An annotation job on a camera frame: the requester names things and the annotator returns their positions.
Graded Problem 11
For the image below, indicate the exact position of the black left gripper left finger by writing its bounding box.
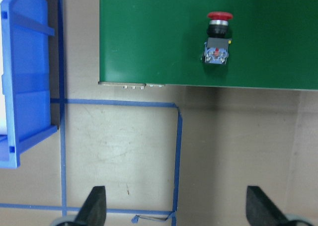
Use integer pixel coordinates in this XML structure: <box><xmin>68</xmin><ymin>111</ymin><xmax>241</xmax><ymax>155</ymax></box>
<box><xmin>74</xmin><ymin>186</ymin><xmax>106</xmax><ymax>226</ymax></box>

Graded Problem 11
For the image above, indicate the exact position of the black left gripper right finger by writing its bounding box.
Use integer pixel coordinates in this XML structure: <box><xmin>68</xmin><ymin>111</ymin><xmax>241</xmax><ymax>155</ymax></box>
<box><xmin>245</xmin><ymin>186</ymin><xmax>292</xmax><ymax>226</ymax></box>

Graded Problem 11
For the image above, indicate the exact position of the red push button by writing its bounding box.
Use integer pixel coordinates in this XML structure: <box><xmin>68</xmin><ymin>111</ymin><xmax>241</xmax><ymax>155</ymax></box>
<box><xmin>202</xmin><ymin>11</ymin><xmax>233</xmax><ymax>65</ymax></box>

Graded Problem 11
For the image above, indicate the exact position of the green conveyor belt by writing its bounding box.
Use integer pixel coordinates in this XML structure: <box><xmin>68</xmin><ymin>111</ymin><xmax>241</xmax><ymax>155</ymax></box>
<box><xmin>99</xmin><ymin>0</ymin><xmax>318</xmax><ymax>90</ymax></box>

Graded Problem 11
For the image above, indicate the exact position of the blue left storage bin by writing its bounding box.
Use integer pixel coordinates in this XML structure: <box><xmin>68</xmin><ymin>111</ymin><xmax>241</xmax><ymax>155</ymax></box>
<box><xmin>0</xmin><ymin>0</ymin><xmax>57</xmax><ymax>168</ymax></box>

